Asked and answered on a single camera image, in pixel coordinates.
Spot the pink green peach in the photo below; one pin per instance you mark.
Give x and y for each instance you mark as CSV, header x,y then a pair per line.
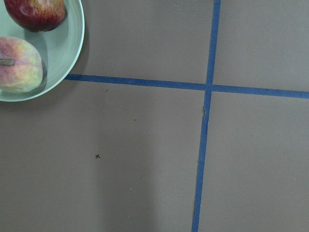
x,y
20,65

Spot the green plate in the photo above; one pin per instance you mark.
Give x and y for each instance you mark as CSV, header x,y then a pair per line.
x,y
59,48

